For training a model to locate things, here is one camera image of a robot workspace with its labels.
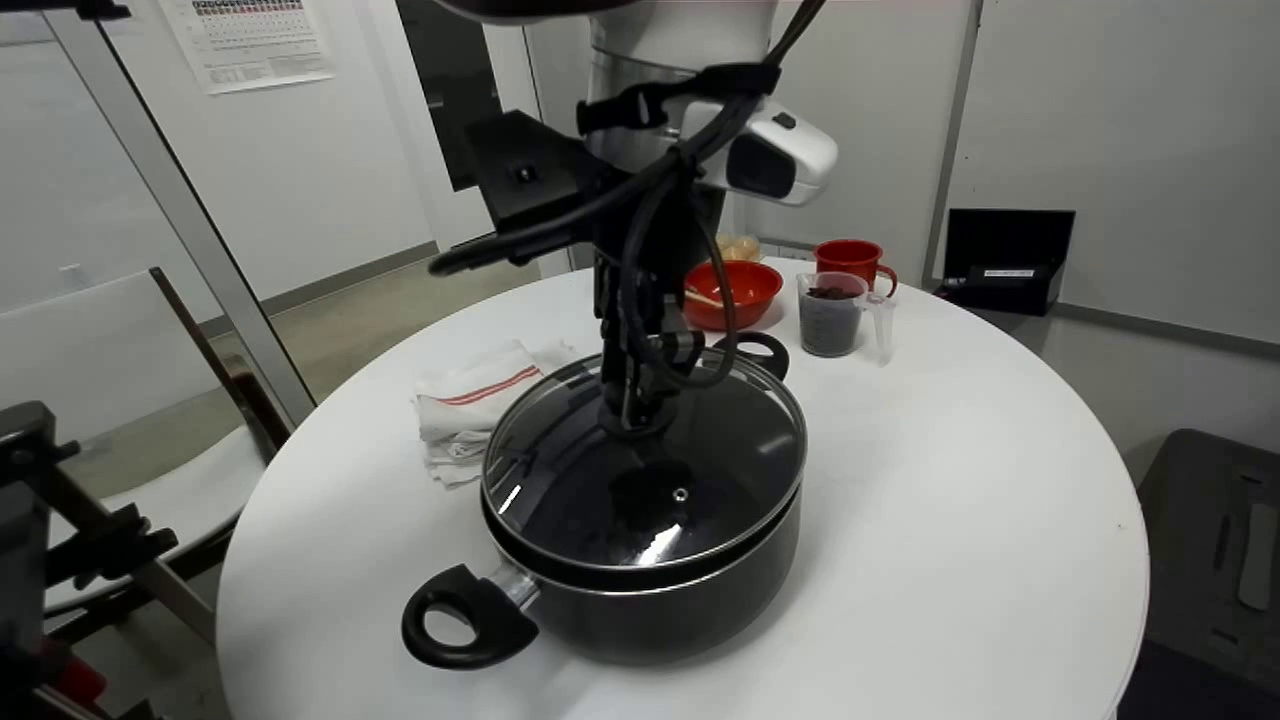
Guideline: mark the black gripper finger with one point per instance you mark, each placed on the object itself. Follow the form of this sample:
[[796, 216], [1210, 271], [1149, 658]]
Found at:
[[618, 384], [658, 381]]

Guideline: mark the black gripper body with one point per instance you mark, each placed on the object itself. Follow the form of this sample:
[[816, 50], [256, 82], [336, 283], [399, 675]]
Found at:
[[644, 258]]

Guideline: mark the glass pot lid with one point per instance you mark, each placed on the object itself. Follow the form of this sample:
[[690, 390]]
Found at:
[[573, 492]]

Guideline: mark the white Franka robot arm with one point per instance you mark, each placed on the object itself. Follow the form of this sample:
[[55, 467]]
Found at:
[[677, 119]]

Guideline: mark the black cooking pot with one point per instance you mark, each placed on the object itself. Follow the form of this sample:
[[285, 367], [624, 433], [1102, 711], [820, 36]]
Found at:
[[477, 622]]

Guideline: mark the pile of beige eggs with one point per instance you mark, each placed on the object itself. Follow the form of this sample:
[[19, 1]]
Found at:
[[740, 248]]

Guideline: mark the red plastic bowl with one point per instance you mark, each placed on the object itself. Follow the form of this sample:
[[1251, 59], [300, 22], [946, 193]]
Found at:
[[728, 298]]

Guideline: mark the white red-striped dish towel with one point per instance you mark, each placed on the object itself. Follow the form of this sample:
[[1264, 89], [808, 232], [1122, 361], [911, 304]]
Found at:
[[462, 405]]

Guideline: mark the clear cup with dark contents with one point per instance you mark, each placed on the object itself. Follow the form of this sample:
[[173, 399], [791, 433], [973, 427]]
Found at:
[[831, 314]]

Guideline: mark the red mug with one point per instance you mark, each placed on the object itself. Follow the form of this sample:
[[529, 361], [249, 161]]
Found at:
[[863, 258]]

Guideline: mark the black metal stand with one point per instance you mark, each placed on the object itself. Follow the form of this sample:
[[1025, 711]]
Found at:
[[55, 534]]

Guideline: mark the dark grey bin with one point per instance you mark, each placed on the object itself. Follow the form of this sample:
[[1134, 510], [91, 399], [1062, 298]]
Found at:
[[1215, 624]]

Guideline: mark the white wall poster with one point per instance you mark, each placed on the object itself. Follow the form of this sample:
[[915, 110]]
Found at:
[[249, 45]]

